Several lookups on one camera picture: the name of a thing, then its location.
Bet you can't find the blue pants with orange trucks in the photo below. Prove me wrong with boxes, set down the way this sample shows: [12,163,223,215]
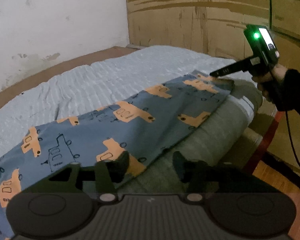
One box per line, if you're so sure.
[0,71,235,239]

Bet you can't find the dark sleeved right forearm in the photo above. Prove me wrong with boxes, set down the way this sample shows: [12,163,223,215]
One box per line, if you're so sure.
[268,69,300,115]

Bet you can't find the right hand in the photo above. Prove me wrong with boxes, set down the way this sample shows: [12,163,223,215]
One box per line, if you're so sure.
[252,64,288,103]

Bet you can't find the light blue quilted mattress pad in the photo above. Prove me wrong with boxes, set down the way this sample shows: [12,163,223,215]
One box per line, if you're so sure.
[0,45,264,167]

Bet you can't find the black cable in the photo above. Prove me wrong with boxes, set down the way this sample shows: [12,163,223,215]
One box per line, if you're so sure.
[267,0,300,176]

